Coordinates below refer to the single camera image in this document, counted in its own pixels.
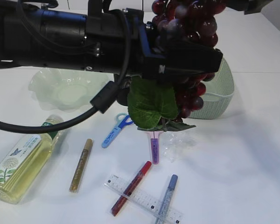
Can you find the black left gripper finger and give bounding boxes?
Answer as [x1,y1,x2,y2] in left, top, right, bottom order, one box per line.
[156,30,223,84]

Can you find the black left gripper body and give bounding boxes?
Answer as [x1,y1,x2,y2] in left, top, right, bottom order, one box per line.
[86,8,166,79]

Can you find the purple artificial grape bunch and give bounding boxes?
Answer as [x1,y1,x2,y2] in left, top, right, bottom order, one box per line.
[127,0,226,132]

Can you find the clear plastic sheet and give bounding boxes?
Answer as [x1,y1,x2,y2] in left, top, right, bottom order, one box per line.
[160,131,197,162]

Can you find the yellow tea bottle green label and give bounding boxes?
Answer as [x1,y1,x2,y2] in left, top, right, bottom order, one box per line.
[0,114,66,205]

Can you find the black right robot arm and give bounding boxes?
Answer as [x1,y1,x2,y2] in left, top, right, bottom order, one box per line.
[226,0,272,14]

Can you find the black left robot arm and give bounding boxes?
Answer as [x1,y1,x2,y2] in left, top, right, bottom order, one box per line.
[0,0,223,88]

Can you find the green plastic woven basket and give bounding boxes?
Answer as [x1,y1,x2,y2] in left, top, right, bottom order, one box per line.
[190,58,235,119]

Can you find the black mesh pen holder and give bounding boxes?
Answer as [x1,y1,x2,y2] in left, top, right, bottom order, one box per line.
[116,76,132,106]

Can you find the pale green wavy glass plate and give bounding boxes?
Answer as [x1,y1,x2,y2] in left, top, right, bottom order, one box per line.
[28,68,110,111]

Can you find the red glitter pen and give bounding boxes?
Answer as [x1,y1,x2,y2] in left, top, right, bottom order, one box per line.
[111,161,152,217]

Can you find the clear plastic ruler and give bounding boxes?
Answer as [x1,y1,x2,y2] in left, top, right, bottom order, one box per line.
[105,175,182,224]

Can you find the gold glitter pen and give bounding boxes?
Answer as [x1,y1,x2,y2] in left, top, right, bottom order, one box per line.
[69,139,93,193]

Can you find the blue glitter pen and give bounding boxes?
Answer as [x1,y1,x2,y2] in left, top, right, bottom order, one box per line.
[155,175,178,224]

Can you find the blue scissors with sheath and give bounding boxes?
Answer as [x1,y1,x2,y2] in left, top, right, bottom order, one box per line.
[101,113,133,148]

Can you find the pink scissors purple sheath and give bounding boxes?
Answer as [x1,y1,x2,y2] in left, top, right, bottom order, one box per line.
[146,131,164,164]

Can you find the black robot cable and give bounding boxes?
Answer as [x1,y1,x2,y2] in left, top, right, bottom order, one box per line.
[0,9,132,134]

